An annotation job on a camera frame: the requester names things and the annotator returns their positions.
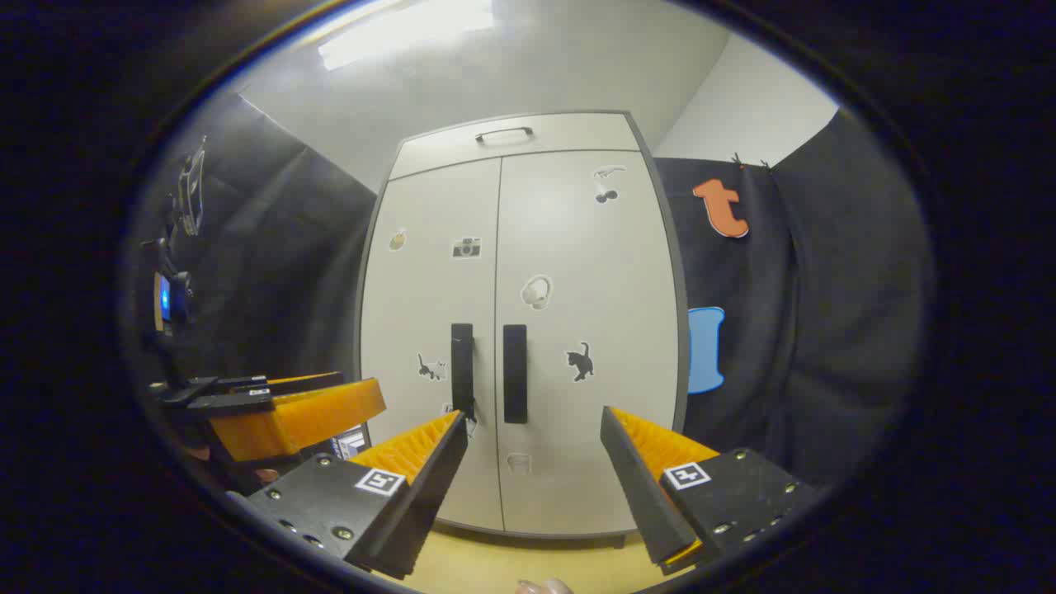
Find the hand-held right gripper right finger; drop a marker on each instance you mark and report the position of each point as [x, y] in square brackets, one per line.
[643, 495]

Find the ceiling light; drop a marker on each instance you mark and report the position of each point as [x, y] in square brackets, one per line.
[396, 33]

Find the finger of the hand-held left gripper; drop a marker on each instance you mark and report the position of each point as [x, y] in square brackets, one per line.
[305, 381]
[313, 417]

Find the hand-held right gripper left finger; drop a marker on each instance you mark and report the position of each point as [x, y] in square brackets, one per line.
[421, 503]

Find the light blue book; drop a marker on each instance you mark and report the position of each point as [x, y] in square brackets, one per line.
[351, 444]

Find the white double-door shoe cabinet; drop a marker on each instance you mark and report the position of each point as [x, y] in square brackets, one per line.
[569, 534]

